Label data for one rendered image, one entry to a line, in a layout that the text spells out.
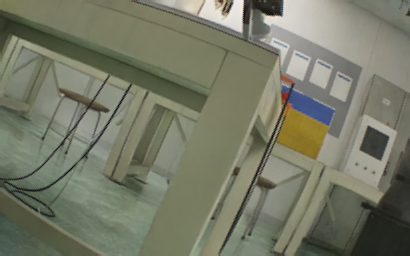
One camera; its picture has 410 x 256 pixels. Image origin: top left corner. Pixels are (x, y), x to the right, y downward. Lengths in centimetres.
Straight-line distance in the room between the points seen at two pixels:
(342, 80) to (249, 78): 491
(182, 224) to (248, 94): 22
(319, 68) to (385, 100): 96
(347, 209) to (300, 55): 182
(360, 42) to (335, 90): 72
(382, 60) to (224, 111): 513
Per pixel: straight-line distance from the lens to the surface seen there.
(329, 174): 373
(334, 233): 520
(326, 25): 583
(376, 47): 587
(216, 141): 78
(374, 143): 402
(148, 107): 386
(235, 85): 78
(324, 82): 564
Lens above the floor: 59
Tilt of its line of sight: level
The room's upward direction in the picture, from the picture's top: 24 degrees clockwise
